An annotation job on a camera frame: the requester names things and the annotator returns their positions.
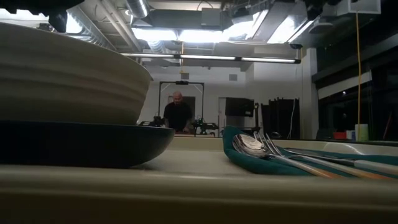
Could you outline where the orange-handled spoon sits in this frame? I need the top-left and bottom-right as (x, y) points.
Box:
(232, 133), (345, 180)

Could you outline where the teal cloth napkin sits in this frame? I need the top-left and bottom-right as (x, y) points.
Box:
(221, 124), (398, 180)

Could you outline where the dark teal plate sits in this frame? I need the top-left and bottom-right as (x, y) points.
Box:
(0, 119), (176, 169)

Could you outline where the white ceramic bowl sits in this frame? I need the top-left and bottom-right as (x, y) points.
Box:
(0, 22), (154, 126)

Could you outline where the orange-handled fork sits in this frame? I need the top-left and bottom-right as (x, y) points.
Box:
(252, 131), (397, 182)

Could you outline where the orange-handled table knife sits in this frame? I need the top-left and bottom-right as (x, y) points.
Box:
(283, 147), (398, 177)

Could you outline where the cream plastic serving tray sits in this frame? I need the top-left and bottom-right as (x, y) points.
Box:
(0, 136), (398, 224)

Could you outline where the person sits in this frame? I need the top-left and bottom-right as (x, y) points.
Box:
(162, 90), (194, 134)

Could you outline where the black monitor on cart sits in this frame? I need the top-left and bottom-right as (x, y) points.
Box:
(224, 96), (262, 138)

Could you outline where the long ceiling light bar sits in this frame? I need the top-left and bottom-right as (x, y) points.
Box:
(119, 52), (302, 65)

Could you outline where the black partition screen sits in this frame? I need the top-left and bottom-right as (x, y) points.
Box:
(261, 98), (301, 140)

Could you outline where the light green cylindrical container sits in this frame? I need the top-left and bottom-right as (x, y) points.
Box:
(354, 123), (370, 142)

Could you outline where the black robot station frame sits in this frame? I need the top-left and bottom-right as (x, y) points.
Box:
(158, 81), (205, 137)

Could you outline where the smooth silver ventilation duct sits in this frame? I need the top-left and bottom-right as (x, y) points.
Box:
(124, 0), (150, 19)

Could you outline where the ribbed silver ventilation duct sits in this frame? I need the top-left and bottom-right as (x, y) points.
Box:
(67, 0), (119, 52)

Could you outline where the yellow power cable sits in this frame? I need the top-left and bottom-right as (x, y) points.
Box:
(355, 12), (362, 125)

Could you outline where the ceiling cable reel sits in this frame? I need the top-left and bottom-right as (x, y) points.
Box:
(36, 22), (57, 33)

